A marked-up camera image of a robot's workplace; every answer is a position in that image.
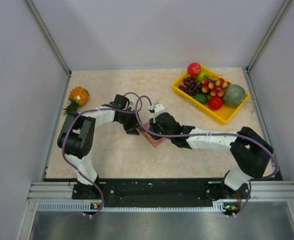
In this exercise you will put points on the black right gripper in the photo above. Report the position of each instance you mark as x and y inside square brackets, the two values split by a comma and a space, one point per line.
[153, 124]

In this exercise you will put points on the orange toy pineapple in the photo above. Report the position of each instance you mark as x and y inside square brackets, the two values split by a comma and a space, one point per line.
[77, 98]

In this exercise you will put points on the green lime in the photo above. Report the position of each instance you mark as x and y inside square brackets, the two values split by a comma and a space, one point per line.
[201, 98]

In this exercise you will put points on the white slotted cable duct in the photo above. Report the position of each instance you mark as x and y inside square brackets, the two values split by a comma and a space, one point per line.
[89, 206]

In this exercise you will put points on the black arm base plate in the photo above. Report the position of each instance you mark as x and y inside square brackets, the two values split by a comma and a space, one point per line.
[159, 192]

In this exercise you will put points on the red tomato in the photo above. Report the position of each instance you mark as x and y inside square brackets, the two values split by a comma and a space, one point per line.
[215, 103]

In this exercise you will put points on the green apple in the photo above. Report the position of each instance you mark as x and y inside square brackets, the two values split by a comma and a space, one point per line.
[204, 74]

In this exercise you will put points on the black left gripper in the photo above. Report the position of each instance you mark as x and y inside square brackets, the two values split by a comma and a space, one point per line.
[131, 127]

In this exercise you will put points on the red apple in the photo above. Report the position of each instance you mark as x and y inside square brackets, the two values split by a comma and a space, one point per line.
[194, 69]

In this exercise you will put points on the pink express box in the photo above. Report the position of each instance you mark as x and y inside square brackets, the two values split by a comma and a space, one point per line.
[153, 142]

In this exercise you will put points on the dark purple grape bunch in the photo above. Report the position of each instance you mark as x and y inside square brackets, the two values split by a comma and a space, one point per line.
[190, 86]

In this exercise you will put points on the red-yellow cherry bunch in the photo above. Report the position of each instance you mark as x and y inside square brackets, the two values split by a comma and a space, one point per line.
[214, 87]

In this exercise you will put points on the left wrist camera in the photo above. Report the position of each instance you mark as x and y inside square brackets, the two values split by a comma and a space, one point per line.
[131, 103]

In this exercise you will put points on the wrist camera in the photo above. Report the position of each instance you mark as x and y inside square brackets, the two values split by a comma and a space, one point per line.
[156, 109]
[131, 103]

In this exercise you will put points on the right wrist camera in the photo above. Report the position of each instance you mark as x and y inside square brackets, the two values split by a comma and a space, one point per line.
[156, 109]

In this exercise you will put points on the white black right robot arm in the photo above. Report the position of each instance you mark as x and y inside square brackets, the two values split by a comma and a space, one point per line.
[251, 152]

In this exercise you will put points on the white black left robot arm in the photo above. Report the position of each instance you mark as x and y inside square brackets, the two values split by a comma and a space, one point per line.
[77, 135]

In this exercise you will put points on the green netted melon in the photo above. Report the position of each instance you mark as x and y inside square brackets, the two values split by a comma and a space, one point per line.
[234, 95]

